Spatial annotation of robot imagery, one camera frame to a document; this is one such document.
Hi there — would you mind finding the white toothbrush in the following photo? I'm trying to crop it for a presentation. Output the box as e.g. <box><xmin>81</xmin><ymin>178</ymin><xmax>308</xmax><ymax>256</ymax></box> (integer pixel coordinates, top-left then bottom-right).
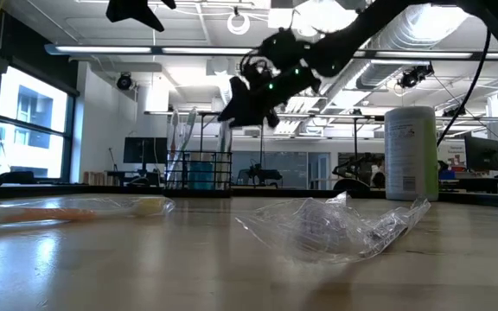
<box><xmin>218</xmin><ymin>124</ymin><xmax>233</xmax><ymax>189</ymax></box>

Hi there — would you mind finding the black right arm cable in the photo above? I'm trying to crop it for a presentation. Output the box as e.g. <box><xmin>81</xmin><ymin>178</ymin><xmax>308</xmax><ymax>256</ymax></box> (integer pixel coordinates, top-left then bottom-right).
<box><xmin>437</xmin><ymin>28</ymin><xmax>492</xmax><ymax>148</ymax></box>

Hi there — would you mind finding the white wipes canister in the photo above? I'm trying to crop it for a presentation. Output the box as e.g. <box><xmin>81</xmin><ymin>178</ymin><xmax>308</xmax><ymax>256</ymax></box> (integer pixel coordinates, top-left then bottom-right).
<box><xmin>383</xmin><ymin>105</ymin><xmax>440</xmax><ymax>202</ymax></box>

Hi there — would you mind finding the long ceiling light bar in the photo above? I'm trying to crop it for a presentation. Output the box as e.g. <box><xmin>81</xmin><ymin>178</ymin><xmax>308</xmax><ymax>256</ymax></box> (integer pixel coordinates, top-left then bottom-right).
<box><xmin>43</xmin><ymin>42</ymin><xmax>498</xmax><ymax>61</ymax></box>

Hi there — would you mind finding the large window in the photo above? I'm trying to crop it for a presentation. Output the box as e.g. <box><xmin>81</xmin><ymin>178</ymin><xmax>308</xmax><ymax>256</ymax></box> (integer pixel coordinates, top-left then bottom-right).
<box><xmin>0</xmin><ymin>64</ymin><xmax>77</xmax><ymax>181</ymax></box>

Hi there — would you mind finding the black wire caddy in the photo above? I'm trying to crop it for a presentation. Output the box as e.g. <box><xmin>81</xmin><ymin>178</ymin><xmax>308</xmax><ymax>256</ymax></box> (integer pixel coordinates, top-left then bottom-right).
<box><xmin>164</xmin><ymin>149</ymin><xmax>233</xmax><ymax>191</ymax></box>

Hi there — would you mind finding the silver ventilation duct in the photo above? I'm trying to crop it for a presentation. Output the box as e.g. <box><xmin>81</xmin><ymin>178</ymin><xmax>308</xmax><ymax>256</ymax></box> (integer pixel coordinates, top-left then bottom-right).
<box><xmin>354</xmin><ymin>0</ymin><xmax>477</xmax><ymax>90</ymax></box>

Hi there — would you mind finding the black right camera cable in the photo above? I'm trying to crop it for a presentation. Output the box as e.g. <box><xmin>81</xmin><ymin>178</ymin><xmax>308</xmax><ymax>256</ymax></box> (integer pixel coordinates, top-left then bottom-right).
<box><xmin>239</xmin><ymin>47</ymin><xmax>276</xmax><ymax>90</ymax></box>

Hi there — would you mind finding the pink toothbrush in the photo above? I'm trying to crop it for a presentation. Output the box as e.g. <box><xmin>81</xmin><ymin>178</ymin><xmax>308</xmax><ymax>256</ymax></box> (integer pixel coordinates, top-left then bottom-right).
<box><xmin>304</xmin><ymin>191</ymin><xmax>350</xmax><ymax>209</ymax></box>

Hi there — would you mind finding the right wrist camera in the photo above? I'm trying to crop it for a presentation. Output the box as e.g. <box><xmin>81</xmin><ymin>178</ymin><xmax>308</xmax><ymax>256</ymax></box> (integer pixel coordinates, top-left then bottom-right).
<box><xmin>259</xmin><ymin>29</ymin><xmax>309</xmax><ymax>70</ymax></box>

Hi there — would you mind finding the orange toothbrush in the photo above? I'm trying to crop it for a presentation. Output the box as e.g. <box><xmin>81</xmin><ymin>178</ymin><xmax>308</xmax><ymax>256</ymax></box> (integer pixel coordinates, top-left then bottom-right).
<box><xmin>0</xmin><ymin>194</ymin><xmax>176</xmax><ymax>229</ymax></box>

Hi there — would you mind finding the black aluminium table frame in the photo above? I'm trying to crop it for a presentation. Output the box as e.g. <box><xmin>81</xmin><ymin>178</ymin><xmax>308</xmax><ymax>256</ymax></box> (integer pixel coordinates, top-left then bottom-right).
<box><xmin>0</xmin><ymin>183</ymin><xmax>498</xmax><ymax>207</ymax></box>

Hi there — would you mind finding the person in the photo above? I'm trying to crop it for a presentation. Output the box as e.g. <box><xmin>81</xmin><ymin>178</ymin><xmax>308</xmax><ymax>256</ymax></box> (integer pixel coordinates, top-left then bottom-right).
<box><xmin>437</xmin><ymin>161</ymin><xmax>457</xmax><ymax>183</ymax></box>

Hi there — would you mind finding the green toothbrush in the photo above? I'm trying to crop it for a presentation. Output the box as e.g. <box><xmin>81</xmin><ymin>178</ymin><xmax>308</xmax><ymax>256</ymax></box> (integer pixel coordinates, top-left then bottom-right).
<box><xmin>169</xmin><ymin>108</ymin><xmax>182</xmax><ymax>187</ymax></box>
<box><xmin>178</xmin><ymin>106</ymin><xmax>199</xmax><ymax>182</ymax></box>

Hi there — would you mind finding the black ceiling camera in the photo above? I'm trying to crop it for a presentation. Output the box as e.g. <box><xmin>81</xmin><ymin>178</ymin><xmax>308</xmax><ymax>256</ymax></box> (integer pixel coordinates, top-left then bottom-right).
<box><xmin>397</xmin><ymin>63</ymin><xmax>435</xmax><ymax>90</ymax></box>
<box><xmin>116</xmin><ymin>72</ymin><xmax>134</xmax><ymax>91</ymax></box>

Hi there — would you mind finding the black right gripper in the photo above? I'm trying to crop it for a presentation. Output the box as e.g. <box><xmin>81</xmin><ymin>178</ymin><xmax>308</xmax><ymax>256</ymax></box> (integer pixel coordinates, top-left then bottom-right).
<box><xmin>217</xmin><ymin>64</ymin><xmax>322</xmax><ymax>130</ymax></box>

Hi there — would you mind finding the black chair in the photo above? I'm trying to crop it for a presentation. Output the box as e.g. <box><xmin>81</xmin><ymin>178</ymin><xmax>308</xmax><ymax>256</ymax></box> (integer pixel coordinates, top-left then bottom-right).
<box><xmin>333</xmin><ymin>177</ymin><xmax>372</xmax><ymax>193</ymax></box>

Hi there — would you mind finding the white ceiling ring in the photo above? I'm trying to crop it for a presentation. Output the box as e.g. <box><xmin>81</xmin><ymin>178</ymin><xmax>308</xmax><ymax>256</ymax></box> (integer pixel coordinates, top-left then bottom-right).
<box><xmin>226</xmin><ymin>12</ymin><xmax>252</xmax><ymax>36</ymax></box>

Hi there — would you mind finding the black metal station frame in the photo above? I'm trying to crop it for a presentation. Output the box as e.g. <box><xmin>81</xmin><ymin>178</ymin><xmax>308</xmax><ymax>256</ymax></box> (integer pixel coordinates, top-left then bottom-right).
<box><xmin>144</xmin><ymin>110</ymin><xmax>386</xmax><ymax>187</ymax></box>

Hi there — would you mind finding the clear plastic bag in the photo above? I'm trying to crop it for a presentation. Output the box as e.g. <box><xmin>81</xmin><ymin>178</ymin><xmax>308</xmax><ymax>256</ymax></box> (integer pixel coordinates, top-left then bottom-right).
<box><xmin>234</xmin><ymin>191</ymin><xmax>432</xmax><ymax>265</ymax></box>

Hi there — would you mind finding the black monitor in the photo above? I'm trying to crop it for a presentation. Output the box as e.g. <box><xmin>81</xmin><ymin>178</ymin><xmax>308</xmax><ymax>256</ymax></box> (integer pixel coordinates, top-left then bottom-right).
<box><xmin>123</xmin><ymin>136</ymin><xmax>169</xmax><ymax>165</ymax></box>
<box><xmin>463</xmin><ymin>135</ymin><xmax>498</xmax><ymax>173</ymax></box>

